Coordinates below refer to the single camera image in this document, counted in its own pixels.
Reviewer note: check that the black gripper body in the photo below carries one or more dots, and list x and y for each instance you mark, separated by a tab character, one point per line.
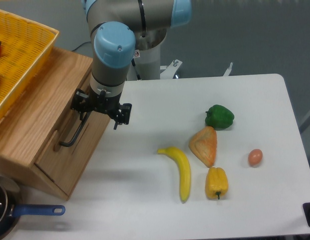
102	103

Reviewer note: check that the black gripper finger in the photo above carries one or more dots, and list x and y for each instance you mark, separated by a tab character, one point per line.
79	102
121	115

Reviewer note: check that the black metal drawer handle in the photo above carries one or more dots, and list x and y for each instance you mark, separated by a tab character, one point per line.
75	133

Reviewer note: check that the wooden top drawer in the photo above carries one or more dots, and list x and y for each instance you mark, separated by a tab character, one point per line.
59	168

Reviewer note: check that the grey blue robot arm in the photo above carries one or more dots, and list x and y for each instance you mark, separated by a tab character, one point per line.
113	25

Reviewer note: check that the wooden drawer cabinet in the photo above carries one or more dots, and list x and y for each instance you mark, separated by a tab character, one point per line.
31	132

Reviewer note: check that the yellow plastic basket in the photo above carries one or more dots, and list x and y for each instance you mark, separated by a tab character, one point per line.
26	46

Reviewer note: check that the yellow toy banana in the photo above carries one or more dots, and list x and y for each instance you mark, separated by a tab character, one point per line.
179	157

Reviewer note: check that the orange toy bread slice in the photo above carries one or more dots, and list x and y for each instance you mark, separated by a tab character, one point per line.
204	145

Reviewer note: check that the green toy bell pepper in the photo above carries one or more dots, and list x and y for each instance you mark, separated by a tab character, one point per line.
219	117

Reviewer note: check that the yellow toy bell pepper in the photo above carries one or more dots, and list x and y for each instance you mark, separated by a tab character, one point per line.
216	184

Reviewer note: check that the brown toy egg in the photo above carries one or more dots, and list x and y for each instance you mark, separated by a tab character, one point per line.
255	157

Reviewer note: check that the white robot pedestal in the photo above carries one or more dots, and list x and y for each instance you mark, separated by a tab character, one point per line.
146	64

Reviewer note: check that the white table frame bracket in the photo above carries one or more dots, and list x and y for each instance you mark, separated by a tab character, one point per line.
228	70

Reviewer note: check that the blue handled frying pan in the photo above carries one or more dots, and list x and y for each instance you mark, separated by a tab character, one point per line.
12	207

